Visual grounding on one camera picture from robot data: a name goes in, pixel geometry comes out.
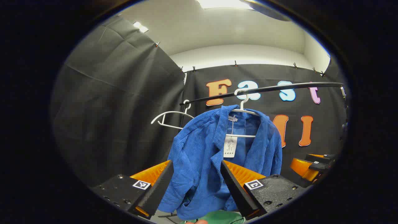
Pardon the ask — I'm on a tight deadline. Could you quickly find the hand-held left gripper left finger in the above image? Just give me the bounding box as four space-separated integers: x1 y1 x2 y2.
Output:
90 160 174 220

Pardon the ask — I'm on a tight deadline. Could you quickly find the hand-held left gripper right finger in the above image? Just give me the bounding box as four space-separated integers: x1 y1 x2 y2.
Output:
220 160 308 218

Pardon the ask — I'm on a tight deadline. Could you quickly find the green laundry hamper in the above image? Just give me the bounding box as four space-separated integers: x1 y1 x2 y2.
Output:
185 210 247 224

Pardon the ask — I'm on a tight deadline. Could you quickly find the blue corduroy jacket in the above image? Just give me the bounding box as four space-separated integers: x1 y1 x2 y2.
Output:
158 105 283 221

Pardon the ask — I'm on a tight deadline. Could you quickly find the white clothes hanger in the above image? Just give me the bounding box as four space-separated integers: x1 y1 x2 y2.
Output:
151 100 195 130
225 88 259 138

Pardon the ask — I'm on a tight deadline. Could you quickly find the row of small black clips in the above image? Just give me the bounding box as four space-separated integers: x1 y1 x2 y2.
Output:
155 41 327 77

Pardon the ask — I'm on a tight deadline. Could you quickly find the small ceiling light panel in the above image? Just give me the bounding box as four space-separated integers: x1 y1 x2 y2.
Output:
133 21 149 34

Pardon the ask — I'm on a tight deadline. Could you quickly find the large ceiling light panel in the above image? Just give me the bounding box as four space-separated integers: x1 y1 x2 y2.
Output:
197 0 255 10

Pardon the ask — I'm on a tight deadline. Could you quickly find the black clothes rail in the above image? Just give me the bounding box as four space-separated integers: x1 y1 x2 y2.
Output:
180 82 346 105

